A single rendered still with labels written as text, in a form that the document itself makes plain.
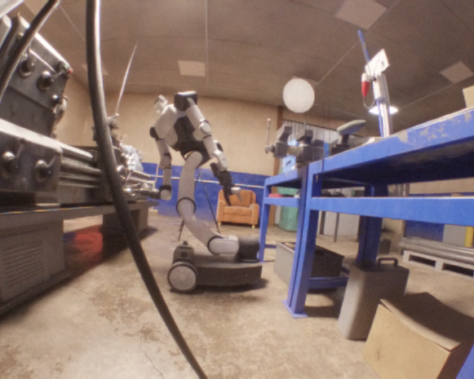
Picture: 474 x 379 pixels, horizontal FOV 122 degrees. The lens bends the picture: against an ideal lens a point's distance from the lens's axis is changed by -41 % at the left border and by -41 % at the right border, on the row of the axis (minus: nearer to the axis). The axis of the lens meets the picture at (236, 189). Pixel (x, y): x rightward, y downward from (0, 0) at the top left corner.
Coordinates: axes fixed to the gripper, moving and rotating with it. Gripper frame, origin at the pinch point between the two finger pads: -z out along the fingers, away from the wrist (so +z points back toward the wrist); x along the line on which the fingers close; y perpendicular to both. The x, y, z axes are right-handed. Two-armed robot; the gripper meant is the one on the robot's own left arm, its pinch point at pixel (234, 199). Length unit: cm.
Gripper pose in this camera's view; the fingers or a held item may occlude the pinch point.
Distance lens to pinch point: 140.4
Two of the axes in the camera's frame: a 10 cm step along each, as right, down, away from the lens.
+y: 6.5, -3.3, -6.8
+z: -4.0, -9.1, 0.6
